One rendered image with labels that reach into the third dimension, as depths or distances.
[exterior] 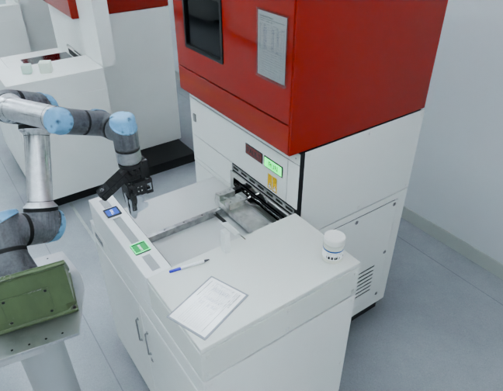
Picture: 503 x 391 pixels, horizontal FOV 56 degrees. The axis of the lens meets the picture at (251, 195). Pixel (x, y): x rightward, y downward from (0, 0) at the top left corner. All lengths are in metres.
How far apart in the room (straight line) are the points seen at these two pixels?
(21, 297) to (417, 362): 1.88
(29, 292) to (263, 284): 0.73
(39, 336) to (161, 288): 0.43
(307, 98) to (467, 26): 1.51
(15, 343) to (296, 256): 0.94
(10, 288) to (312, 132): 1.10
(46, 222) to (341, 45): 1.18
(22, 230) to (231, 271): 0.72
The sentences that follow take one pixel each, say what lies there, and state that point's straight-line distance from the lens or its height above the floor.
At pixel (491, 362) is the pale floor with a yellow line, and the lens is 2.80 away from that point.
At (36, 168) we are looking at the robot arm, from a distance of 1.81.
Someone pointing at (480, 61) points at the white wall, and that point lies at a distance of 2.93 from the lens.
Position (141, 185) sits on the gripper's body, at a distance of 1.52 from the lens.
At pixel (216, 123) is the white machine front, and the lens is 2.14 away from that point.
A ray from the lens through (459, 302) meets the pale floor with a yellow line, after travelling 3.04.
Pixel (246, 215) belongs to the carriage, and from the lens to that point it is 1.94.
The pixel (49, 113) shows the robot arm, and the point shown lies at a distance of 1.44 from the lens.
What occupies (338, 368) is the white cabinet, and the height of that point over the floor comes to 0.41.
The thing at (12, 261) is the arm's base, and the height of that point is 1.01.
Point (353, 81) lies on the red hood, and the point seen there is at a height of 1.44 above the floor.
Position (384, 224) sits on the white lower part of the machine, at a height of 0.65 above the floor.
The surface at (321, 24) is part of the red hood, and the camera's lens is 1.56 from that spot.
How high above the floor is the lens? 2.03
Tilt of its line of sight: 34 degrees down
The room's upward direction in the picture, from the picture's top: straight up
